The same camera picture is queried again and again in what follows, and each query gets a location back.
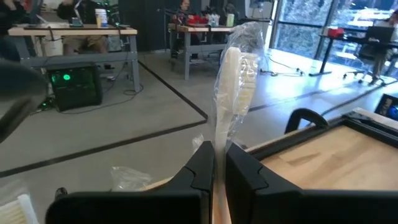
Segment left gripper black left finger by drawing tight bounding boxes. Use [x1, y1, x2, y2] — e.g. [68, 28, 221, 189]
[45, 140, 216, 224]

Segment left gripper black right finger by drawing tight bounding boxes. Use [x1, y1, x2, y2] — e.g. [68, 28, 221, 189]
[225, 142, 398, 224]

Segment orange toothbrush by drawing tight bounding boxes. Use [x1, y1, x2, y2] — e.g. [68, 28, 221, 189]
[212, 21, 267, 224]

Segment black computer with green lights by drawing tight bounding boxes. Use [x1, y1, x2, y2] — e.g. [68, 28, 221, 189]
[45, 63, 104, 113]

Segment small black computer coloured lights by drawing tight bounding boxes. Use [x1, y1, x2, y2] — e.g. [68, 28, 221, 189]
[374, 93, 398, 123]

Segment wooden top desk grey legs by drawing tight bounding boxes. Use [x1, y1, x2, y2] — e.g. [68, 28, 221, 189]
[167, 23, 238, 81]
[7, 24, 141, 93]

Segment black office chair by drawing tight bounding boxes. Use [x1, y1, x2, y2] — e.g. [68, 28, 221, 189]
[343, 45, 388, 87]

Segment red box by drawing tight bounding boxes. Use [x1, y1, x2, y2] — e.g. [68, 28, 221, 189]
[322, 27, 346, 39]

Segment person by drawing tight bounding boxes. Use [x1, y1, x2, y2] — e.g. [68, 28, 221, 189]
[57, 0, 109, 54]
[172, 0, 208, 60]
[0, 0, 29, 62]
[371, 8, 398, 85]
[222, 2, 239, 18]

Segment yellow Lysol wipes canister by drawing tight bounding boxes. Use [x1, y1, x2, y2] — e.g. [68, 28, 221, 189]
[94, 8, 109, 29]

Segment black laptop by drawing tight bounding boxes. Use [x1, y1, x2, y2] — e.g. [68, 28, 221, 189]
[366, 25, 396, 44]

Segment black table clamp handle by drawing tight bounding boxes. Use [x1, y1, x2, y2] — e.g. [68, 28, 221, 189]
[284, 107, 330, 135]

